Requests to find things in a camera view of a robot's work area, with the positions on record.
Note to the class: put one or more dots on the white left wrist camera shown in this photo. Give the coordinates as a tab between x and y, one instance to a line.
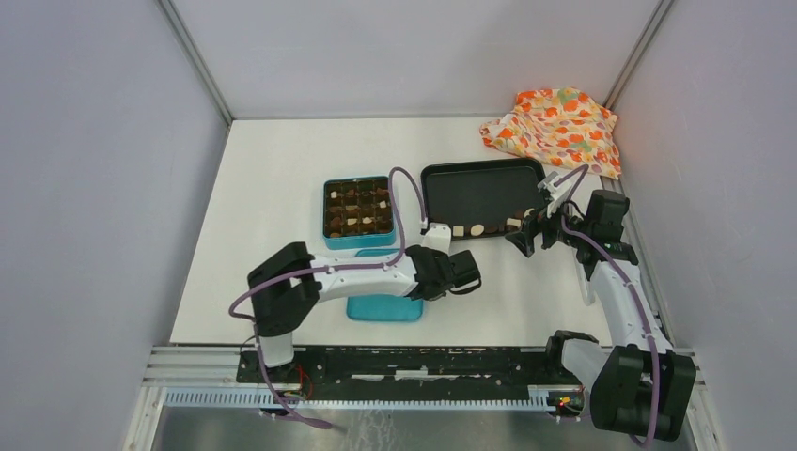
438	237

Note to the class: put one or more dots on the teal tin lid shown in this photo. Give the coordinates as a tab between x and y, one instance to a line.
381	300

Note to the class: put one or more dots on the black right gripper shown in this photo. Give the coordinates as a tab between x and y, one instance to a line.
531	226

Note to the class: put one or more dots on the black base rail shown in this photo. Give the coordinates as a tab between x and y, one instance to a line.
348	373

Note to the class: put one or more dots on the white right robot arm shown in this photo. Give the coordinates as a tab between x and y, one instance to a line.
642	386

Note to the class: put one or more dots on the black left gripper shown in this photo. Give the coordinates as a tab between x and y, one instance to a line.
436	254

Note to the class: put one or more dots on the teal chocolate tin box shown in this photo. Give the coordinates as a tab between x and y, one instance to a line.
357	213

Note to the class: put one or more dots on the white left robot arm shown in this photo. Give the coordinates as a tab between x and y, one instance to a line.
287	286

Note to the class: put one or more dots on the floral orange cloth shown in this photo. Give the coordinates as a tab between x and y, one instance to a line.
562	127

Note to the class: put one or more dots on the black chocolate tray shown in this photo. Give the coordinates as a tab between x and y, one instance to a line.
492	193

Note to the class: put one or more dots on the steel tongs with white handle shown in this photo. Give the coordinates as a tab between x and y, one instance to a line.
584	285

